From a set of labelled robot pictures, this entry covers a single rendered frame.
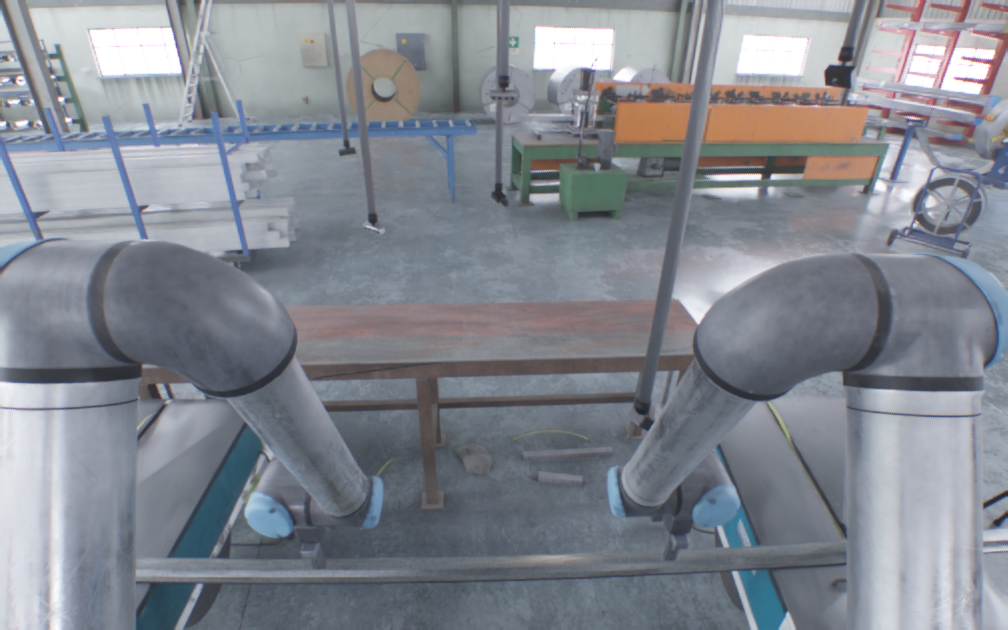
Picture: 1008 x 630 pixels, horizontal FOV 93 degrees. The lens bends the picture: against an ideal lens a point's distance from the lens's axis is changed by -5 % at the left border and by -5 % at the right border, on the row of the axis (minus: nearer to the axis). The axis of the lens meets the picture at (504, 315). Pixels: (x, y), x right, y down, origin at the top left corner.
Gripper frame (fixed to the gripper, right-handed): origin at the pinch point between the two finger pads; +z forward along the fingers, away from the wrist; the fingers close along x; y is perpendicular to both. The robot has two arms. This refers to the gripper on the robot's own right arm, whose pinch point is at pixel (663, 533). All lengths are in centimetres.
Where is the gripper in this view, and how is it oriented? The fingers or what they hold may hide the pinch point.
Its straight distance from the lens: 135.9
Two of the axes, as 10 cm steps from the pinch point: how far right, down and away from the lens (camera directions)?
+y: -10.0, 0.1, -0.4
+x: 0.4, 5.0, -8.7
